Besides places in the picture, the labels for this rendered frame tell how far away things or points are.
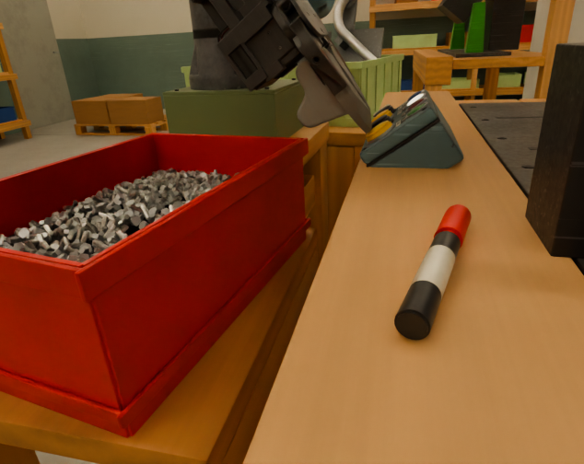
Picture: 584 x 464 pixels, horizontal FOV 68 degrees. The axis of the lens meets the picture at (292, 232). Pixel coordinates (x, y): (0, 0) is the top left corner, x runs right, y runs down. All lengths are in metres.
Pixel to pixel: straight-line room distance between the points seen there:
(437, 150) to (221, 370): 0.27
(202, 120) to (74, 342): 0.59
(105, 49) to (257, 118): 8.28
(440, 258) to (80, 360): 0.21
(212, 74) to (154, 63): 7.73
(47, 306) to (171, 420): 0.10
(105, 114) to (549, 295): 6.17
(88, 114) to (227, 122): 5.73
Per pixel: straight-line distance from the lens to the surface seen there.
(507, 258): 0.27
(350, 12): 1.56
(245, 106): 0.77
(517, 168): 0.45
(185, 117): 0.83
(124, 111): 6.10
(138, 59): 8.68
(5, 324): 0.32
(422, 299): 0.19
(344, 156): 1.19
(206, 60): 0.82
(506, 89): 7.11
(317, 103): 0.43
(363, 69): 1.24
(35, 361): 0.32
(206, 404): 0.31
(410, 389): 0.17
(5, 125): 6.59
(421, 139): 0.43
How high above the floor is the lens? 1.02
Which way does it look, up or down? 24 degrees down
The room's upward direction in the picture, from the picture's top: 3 degrees counter-clockwise
